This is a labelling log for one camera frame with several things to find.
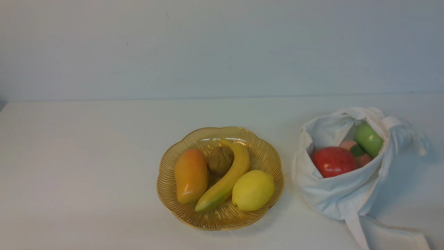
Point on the red apple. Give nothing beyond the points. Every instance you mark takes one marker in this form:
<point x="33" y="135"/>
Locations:
<point x="333" y="161"/>

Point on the brown kiwi fruit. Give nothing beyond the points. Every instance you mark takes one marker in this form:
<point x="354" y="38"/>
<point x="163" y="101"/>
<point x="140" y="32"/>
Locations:
<point x="220" y="161"/>

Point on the amber glass fruit plate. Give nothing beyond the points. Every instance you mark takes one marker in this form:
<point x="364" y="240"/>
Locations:
<point x="226" y="216"/>

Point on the white cloth bag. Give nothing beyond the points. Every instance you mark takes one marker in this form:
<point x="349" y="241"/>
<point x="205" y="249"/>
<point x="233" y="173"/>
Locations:
<point x="350" y="196"/>

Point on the yellow banana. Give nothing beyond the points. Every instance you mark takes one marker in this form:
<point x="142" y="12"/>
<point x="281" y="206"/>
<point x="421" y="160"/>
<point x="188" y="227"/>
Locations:
<point x="222" y="190"/>

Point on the orange yellow mango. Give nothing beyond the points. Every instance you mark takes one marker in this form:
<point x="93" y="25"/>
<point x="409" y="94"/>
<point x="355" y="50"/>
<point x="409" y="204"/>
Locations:
<point x="192" y="176"/>

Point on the yellow lemon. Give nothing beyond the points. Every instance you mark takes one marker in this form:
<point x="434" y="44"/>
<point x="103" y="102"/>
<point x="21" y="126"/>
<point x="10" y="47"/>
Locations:
<point x="252" y="190"/>

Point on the pink peach with leaf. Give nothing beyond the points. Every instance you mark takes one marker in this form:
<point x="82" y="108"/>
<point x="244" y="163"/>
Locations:
<point x="361" y="157"/>

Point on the green apple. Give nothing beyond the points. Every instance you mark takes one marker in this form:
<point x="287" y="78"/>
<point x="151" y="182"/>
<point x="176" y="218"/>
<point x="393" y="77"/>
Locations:
<point x="368" y="139"/>

